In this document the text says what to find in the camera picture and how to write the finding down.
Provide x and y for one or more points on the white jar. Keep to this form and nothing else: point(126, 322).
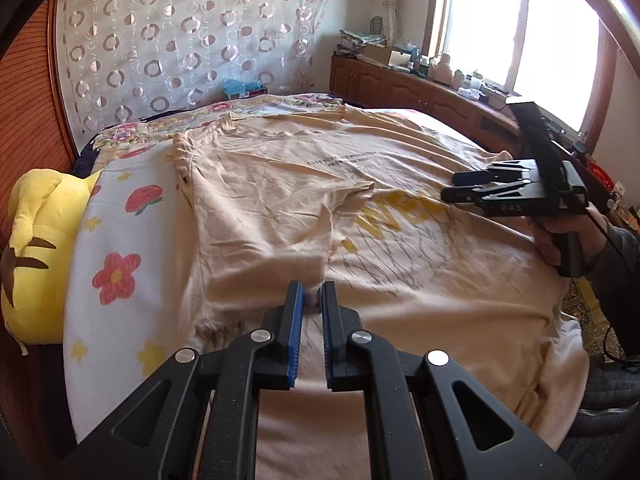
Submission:
point(442, 69)

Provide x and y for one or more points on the window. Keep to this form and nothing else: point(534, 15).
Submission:
point(500, 25)

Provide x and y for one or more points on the yellow patterned cloth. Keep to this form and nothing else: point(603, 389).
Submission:
point(582, 310)

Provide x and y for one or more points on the yellow plush toy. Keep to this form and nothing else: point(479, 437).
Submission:
point(40, 260)

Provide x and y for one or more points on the orange slatted wooden panel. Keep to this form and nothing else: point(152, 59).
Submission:
point(30, 110)

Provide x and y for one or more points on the floral quilt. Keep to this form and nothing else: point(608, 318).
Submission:
point(150, 130)

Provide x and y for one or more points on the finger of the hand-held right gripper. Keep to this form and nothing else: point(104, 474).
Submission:
point(480, 176)
point(465, 194)

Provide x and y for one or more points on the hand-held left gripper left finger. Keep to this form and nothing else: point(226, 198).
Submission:
point(298, 335)

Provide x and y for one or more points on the person's right hand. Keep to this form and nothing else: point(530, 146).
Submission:
point(547, 242)

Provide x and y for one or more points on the beige printed t-shirt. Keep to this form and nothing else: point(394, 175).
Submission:
point(280, 200)

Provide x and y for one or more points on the white flower print blanket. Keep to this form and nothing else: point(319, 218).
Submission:
point(125, 220)

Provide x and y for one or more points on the stack of papers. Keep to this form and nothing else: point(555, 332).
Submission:
point(356, 40)

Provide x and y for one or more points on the person's right forearm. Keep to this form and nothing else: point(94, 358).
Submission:
point(617, 265)

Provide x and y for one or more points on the wooden cabinet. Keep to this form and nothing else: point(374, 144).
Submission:
point(400, 87)

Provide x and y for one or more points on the sheer circle pattern curtain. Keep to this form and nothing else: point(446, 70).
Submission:
point(190, 35)

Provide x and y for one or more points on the person's dark grey clothing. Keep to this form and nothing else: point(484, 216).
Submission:
point(602, 400)

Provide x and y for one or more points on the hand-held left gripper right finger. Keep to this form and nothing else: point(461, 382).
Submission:
point(327, 335)

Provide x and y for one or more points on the cardboard box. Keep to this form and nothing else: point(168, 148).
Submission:
point(376, 54)

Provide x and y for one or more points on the blue plastic bag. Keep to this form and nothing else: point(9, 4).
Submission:
point(241, 89)

